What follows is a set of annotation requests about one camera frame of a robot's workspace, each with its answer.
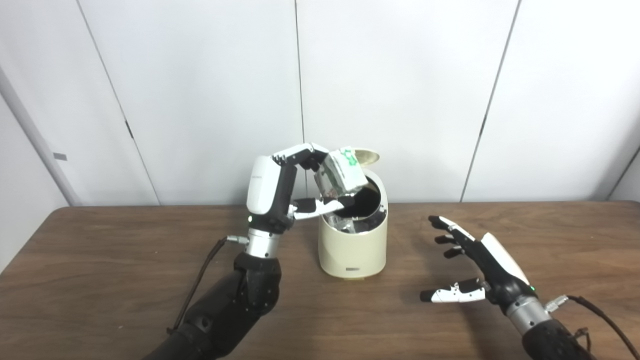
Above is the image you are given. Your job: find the cream-colored round bin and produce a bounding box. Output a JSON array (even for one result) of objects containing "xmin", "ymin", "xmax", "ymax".
[{"xmin": 318, "ymin": 167, "xmax": 389, "ymax": 280}]

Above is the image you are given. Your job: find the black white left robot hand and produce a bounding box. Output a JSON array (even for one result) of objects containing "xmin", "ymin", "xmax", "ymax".
[{"xmin": 246, "ymin": 143, "xmax": 356, "ymax": 234}]

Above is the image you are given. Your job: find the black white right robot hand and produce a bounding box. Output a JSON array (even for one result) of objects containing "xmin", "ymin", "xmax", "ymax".
[{"xmin": 420, "ymin": 215, "xmax": 538, "ymax": 307}]

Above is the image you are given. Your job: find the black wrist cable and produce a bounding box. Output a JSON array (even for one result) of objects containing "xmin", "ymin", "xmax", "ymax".
[
  {"xmin": 545, "ymin": 295, "xmax": 640, "ymax": 358},
  {"xmin": 166, "ymin": 235, "xmax": 249, "ymax": 336}
]

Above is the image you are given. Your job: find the gray wall corner trim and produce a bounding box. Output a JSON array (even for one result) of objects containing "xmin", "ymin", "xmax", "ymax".
[{"xmin": 0, "ymin": 65, "xmax": 81, "ymax": 207}]

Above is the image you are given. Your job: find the cream round bin lid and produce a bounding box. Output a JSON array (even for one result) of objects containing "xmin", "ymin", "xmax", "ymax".
[{"xmin": 350, "ymin": 146, "xmax": 380, "ymax": 168}]

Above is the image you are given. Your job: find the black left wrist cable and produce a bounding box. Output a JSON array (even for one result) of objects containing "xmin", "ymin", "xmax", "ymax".
[{"xmin": 166, "ymin": 235, "xmax": 249, "ymax": 336}]

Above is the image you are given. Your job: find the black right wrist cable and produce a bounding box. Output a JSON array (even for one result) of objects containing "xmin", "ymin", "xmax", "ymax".
[{"xmin": 545, "ymin": 295, "xmax": 640, "ymax": 358}]

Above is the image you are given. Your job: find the green white milk carton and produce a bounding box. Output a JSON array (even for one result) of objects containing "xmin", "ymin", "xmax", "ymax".
[{"xmin": 314, "ymin": 146, "xmax": 367, "ymax": 198}]

